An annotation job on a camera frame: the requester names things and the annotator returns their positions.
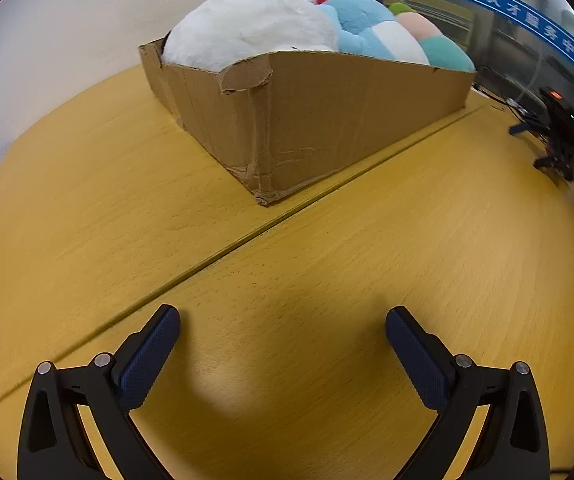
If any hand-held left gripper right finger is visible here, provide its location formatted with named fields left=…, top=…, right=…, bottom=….
left=385, top=305, right=552, bottom=480

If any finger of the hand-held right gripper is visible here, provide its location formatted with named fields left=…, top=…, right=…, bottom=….
left=509, top=119, right=550, bottom=137
left=534, top=151, right=565, bottom=173

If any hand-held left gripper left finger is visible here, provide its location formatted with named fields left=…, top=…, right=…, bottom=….
left=17, top=304, right=183, bottom=480

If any blue cat plush toy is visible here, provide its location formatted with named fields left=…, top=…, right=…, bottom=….
left=317, top=0, right=430, bottom=66

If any brown cardboard box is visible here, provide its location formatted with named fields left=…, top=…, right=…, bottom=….
left=138, top=35, right=478, bottom=207

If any white panda plush toy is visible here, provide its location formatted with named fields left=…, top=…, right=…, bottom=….
left=162, top=0, right=340, bottom=73

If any pastel pink green plush toy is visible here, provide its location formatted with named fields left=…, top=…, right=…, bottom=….
left=387, top=2, right=476, bottom=72

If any blue window banner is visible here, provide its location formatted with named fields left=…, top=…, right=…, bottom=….
left=354, top=0, right=574, bottom=86

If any black cable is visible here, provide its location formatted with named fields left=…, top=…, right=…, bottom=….
left=471, top=82, right=522, bottom=113

